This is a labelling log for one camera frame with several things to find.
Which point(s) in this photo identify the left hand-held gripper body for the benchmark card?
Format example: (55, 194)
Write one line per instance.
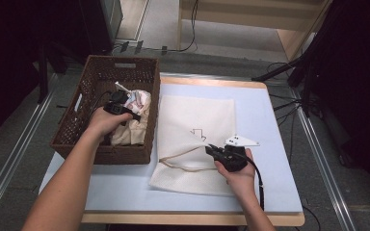
(117, 102)

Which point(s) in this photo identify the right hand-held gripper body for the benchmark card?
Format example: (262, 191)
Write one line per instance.
(234, 157)

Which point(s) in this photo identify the cream printed garment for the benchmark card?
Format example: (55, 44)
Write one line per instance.
(135, 131)

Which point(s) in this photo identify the cream mesh laundry bag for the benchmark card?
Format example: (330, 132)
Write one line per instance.
(192, 115)

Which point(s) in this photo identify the brown wicker basket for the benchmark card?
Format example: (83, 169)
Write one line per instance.
(77, 128)

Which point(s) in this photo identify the person's left hand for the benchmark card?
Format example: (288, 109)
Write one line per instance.
(104, 123)

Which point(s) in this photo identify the person's right hand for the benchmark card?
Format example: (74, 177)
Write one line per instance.
(241, 183)

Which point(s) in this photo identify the dark cabinet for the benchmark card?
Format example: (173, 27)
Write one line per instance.
(99, 22)

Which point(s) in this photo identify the black metal stand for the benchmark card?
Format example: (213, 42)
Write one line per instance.
(279, 72)

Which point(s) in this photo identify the black curtain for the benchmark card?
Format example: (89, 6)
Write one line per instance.
(13, 48)
(356, 80)

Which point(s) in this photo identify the light wooden shelf unit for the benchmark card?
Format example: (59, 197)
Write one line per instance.
(289, 38)

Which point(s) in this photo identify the metal floor rail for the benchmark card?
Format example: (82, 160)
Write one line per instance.
(19, 144)
(321, 154)

